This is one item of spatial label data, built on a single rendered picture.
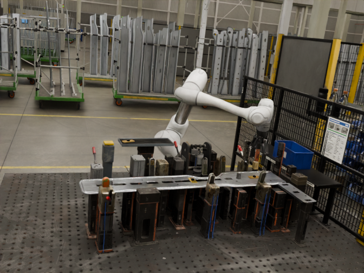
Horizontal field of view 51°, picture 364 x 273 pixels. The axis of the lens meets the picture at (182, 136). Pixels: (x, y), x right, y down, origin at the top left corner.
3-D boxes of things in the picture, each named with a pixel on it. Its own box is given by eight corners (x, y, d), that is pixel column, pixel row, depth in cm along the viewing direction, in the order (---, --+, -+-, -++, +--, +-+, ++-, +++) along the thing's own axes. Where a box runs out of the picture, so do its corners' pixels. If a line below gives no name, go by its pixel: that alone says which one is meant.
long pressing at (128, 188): (82, 196, 212) (82, 194, 211) (77, 181, 232) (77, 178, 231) (288, 184, 263) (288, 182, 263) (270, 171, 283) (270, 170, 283)
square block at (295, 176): (288, 225, 268) (298, 177, 258) (282, 219, 275) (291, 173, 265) (298, 223, 271) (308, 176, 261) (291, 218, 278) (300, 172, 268)
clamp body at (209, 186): (203, 240, 236) (210, 188, 227) (195, 230, 247) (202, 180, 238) (216, 239, 240) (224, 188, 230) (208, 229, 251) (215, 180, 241)
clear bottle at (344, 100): (339, 119, 274) (345, 91, 269) (333, 117, 280) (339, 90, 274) (346, 119, 276) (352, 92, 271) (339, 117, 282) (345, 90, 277)
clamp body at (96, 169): (88, 222, 243) (90, 169, 233) (85, 214, 253) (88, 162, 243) (103, 221, 246) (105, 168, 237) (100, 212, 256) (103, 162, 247)
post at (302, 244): (299, 247, 240) (309, 206, 232) (289, 238, 250) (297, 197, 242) (308, 246, 242) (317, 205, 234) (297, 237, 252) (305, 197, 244)
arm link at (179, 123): (162, 136, 333) (172, 119, 346) (178, 145, 333) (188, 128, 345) (183, 78, 271) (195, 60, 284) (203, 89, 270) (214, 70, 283)
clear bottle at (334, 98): (329, 116, 283) (335, 89, 277) (323, 114, 289) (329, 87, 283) (336, 116, 285) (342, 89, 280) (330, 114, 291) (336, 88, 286)
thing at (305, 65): (312, 212, 457) (350, 39, 402) (303, 212, 452) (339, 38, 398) (260, 170, 579) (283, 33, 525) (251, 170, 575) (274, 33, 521)
